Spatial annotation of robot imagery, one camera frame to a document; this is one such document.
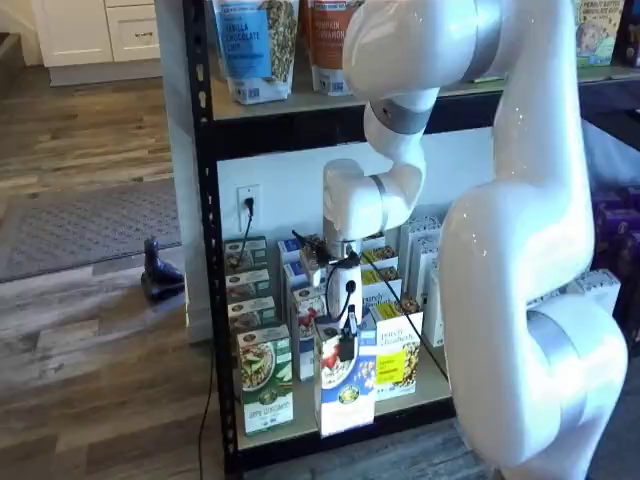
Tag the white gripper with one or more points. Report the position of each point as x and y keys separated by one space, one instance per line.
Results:
x=338 y=300

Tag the blue white flax plus box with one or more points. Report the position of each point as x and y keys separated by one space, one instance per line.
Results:
x=302 y=340
x=292 y=277
x=345 y=400
x=290 y=250

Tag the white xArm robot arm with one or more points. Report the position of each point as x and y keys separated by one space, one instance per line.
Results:
x=525 y=250

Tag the yellow white banana nut box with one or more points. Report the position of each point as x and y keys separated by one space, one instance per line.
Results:
x=387 y=274
x=382 y=254
x=372 y=300
x=395 y=360

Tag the green apple cinnamon oatmeal box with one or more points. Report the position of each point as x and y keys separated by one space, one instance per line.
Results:
x=250 y=315
x=257 y=257
x=247 y=285
x=265 y=380

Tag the white patterned tea box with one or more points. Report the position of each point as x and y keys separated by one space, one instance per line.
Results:
x=409 y=245
x=430 y=260
x=434 y=310
x=600 y=290

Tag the black metal shelf unit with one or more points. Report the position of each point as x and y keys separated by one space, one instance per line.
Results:
x=200 y=150

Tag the purple box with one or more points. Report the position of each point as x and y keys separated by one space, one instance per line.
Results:
x=620 y=196
x=620 y=235

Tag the Bobo's peanut butter box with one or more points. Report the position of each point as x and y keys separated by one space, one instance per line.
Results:
x=595 y=35

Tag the dark snack box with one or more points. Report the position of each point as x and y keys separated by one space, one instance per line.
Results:
x=627 y=30

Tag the black boot-shaped object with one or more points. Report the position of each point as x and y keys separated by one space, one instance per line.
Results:
x=160 y=280

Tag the grey floor mat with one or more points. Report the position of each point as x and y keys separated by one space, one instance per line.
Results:
x=75 y=230

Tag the orange label granola bag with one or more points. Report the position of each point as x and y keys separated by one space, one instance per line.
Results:
x=327 y=50

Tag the blue label granola bag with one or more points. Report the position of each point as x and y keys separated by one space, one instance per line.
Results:
x=250 y=50

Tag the white cabinet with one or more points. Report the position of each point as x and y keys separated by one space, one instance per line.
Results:
x=75 y=30

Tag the white wall outlet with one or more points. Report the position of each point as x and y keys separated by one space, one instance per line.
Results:
x=255 y=222

